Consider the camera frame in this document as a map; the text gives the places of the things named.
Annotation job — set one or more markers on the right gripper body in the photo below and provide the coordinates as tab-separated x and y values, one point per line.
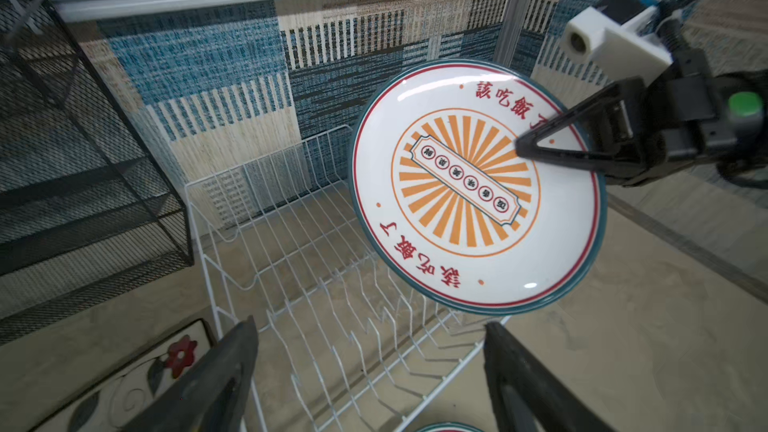
683	122

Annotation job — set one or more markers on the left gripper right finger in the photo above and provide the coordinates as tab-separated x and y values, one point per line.
524	394

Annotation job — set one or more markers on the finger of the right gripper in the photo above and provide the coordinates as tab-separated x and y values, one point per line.
615	169
606	124

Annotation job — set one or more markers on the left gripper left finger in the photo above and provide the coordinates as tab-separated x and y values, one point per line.
213	395

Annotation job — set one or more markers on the white round plate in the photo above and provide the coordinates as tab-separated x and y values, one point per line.
449	427
452	206

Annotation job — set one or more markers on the black mesh shelf rack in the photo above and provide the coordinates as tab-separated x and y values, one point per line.
87	213

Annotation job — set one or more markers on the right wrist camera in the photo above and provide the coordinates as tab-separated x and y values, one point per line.
612	35

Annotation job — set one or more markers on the white wire dish rack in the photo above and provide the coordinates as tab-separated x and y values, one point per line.
344	343

